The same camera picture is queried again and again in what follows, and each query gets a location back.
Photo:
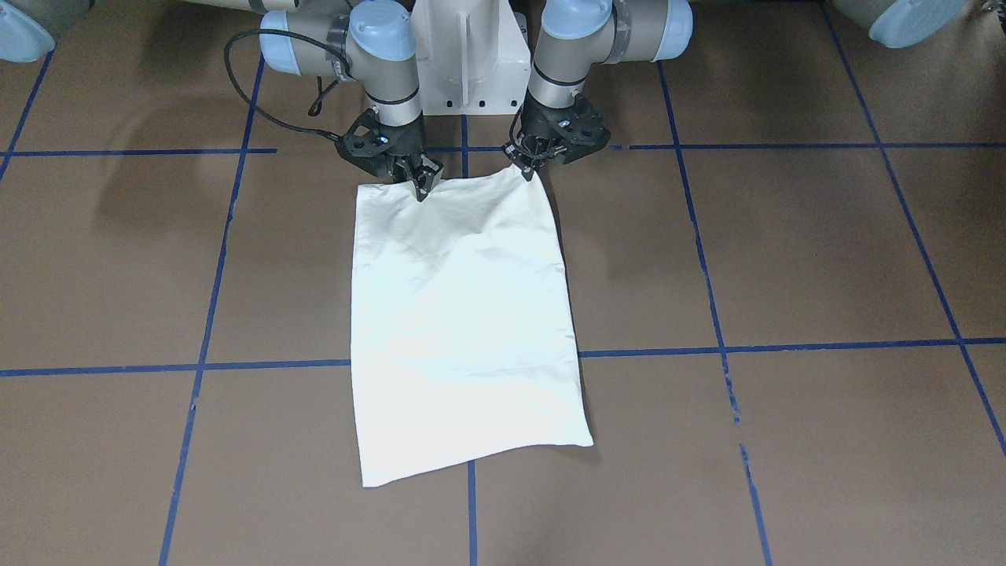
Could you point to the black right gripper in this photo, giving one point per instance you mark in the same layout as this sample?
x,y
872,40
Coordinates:
x,y
406,146

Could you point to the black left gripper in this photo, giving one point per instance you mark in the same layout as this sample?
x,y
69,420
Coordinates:
x,y
537,128

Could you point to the cream long-sleeve cat shirt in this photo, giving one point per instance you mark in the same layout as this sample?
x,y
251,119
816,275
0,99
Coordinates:
x,y
462,341

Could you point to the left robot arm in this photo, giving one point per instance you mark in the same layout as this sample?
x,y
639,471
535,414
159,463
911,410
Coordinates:
x,y
576,35

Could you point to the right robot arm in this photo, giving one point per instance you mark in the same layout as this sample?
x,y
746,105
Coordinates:
x,y
368,42

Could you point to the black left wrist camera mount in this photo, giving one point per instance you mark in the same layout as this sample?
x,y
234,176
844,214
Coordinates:
x,y
579,129

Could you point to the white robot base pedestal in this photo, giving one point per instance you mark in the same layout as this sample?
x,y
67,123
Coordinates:
x,y
472,58

